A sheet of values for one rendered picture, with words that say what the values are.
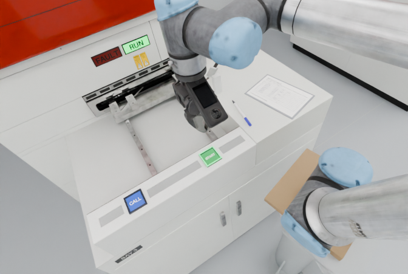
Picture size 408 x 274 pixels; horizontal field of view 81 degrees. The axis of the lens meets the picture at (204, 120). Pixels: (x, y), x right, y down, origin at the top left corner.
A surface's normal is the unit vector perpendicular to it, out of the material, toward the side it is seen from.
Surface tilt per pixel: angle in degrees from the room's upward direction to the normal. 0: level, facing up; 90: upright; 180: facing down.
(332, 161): 5
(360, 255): 0
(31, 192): 0
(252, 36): 90
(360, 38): 88
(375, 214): 81
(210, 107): 33
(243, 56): 90
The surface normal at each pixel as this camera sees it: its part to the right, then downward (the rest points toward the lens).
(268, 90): -0.13, -0.65
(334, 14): -0.59, 0.01
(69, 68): 0.52, 0.60
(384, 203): -0.99, -0.10
